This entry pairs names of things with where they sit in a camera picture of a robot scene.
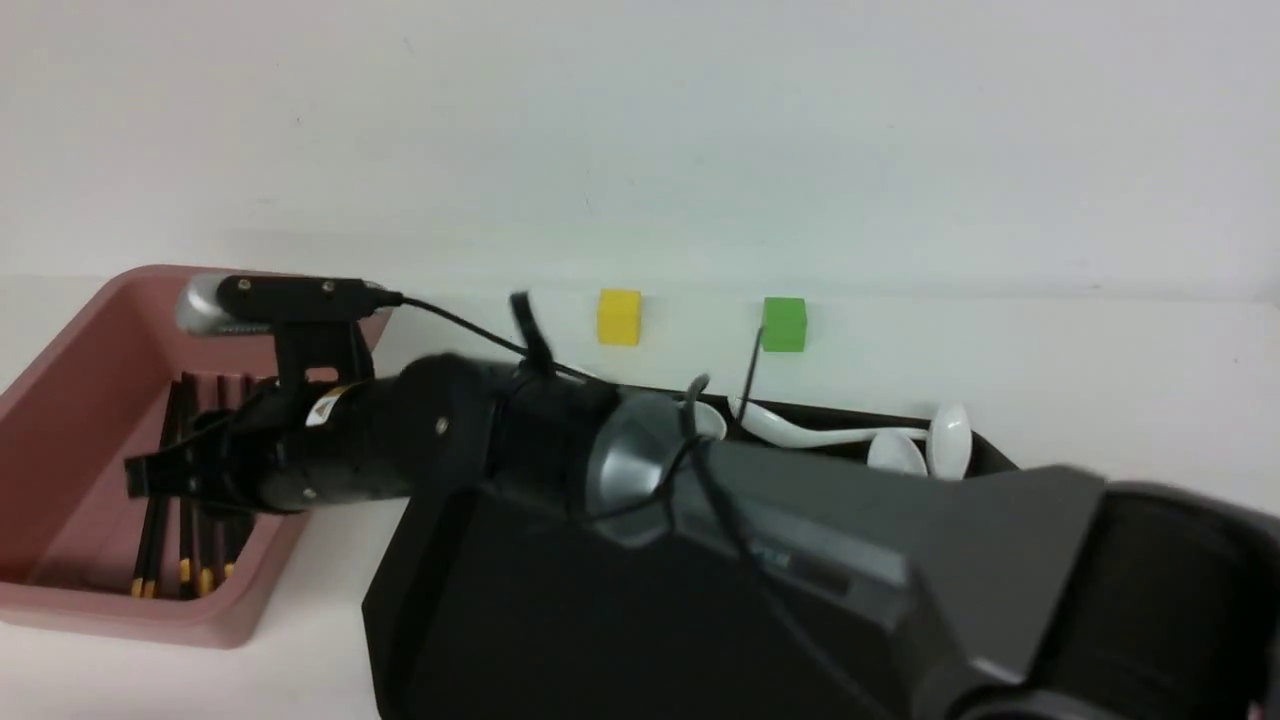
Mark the black chopstick leftmost in bin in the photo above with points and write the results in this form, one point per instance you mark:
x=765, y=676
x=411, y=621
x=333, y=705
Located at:
x=147, y=540

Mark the white spoon lying sideways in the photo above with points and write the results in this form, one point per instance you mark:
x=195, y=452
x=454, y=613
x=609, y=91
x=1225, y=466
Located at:
x=773, y=429

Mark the black plastic tray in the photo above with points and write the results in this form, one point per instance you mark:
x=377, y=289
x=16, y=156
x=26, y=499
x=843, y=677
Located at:
x=479, y=610

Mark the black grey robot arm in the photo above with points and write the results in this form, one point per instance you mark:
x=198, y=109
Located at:
x=1032, y=594

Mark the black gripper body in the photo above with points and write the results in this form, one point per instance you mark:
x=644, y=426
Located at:
x=282, y=454

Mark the yellow cube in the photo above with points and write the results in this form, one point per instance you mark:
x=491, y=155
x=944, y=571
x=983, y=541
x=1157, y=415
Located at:
x=619, y=317

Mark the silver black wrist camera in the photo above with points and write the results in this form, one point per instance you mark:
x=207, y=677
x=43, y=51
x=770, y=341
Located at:
x=314, y=321

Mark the white spoon centre long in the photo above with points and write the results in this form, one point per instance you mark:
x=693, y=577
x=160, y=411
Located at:
x=895, y=450

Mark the white spoon far left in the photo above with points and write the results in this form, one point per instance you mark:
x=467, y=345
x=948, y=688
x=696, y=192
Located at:
x=709, y=422

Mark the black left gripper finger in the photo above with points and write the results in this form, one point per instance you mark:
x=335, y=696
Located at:
x=174, y=471

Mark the pink plastic bin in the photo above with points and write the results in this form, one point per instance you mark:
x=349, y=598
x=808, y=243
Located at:
x=69, y=533

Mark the white spoon far right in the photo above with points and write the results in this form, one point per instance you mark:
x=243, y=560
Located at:
x=949, y=445

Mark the green cube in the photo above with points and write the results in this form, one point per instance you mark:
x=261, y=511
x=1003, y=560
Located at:
x=784, y=325

